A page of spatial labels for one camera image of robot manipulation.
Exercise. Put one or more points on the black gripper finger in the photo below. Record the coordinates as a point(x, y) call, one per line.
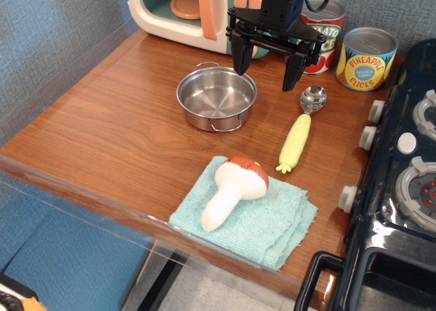
point(295, 66)
point(242, 47)

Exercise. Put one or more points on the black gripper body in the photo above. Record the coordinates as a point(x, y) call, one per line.
point(277, 26)

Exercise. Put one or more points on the small steel pot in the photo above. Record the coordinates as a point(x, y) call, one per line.
point(215, 98)

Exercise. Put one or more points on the plush mushroom toy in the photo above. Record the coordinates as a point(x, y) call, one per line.
point(237, 179)

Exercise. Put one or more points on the light teal folded towel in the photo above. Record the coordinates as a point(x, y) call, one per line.
point(261, 232)

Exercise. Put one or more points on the tomato sauce can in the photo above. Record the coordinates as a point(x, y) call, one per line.
point(328, 22)

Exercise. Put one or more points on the toy microwave oven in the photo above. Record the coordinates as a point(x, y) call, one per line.
point(198, 23)

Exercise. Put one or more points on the pineapple slices can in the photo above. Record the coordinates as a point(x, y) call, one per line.
point(366, 57)

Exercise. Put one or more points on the dark toy stove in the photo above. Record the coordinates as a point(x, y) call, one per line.
point(389, 260)

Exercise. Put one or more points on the clear acrylic table guard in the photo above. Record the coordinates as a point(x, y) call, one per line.
point(166, 234)

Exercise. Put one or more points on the orange black object corner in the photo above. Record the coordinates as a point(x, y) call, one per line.
point(16, 296)

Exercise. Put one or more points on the ice cream scoop yellow handle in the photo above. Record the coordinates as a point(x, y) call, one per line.
point(312, 99)

